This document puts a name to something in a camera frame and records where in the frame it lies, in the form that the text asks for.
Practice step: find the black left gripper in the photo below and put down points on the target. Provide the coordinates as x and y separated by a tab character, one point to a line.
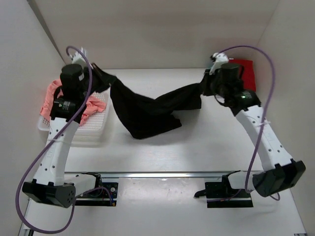
96	74

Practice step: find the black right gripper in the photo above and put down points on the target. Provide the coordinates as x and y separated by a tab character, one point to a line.
206	82

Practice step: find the black t-shirt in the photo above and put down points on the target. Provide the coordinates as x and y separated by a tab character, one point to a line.
145	117

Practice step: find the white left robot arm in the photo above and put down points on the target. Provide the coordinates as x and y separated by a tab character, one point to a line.
49	186

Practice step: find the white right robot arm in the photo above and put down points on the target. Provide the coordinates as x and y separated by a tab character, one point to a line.
272	169

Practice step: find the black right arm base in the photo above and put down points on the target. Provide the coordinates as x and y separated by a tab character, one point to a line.
222	195

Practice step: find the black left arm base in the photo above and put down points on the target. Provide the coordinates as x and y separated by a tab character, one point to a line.
105	194

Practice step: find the pink t-shirt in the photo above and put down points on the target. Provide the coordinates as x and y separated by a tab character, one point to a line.
94	105

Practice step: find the red folded t-shirt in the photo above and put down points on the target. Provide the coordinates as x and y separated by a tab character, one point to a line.
248	74

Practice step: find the white plastic basket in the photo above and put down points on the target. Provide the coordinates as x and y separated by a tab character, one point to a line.
90	133

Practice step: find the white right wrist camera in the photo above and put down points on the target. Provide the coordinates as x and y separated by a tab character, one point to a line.
217	60

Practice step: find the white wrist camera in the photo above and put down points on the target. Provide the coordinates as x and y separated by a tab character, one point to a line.
217	60
77	58

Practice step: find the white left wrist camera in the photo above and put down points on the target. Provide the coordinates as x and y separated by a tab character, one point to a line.
77	58

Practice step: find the aluminium table rail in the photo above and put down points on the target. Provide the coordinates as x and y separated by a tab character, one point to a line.
201	174

